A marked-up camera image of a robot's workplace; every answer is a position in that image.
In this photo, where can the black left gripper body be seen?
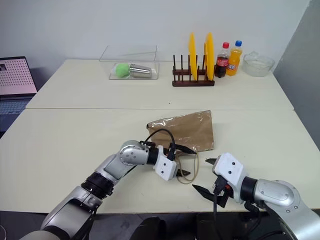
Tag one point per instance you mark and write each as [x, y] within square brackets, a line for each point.
[172, 152]

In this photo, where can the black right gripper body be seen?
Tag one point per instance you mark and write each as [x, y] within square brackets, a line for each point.
[221, 191]

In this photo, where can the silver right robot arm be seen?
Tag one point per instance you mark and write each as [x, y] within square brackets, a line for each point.
[280, 197]

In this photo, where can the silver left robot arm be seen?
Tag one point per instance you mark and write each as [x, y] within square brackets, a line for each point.
[117, 170]

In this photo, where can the brown paper bag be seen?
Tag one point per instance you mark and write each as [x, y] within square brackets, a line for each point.
[183, 130]

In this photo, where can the dark wooden dish rack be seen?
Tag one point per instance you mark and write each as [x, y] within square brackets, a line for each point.
[192, 81]

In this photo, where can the yellow plate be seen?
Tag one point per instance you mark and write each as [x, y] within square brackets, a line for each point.
[192, 56]
[209, 55]

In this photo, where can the cola bottle red cap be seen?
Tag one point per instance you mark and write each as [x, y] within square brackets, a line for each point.
[222, 62]

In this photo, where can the green fuzzy ball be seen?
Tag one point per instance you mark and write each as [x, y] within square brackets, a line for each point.
[122, 70]

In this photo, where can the clear plastic box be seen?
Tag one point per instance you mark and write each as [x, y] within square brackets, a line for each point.
[132, 62]

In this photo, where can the orange soda bottle blue cap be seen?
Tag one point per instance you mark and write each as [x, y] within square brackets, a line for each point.
[234, 61]

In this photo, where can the clear glass bowl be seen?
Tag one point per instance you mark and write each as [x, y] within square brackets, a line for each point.
[258, 64]

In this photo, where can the open laptop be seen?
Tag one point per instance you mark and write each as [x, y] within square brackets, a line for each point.
[13, 82]

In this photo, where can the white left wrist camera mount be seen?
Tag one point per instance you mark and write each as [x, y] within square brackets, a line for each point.
[163, 166]

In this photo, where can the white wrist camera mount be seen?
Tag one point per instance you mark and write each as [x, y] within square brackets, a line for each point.
[228, 170]
[163, 166]

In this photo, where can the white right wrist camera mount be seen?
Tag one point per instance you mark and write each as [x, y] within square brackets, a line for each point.
[228, 170]

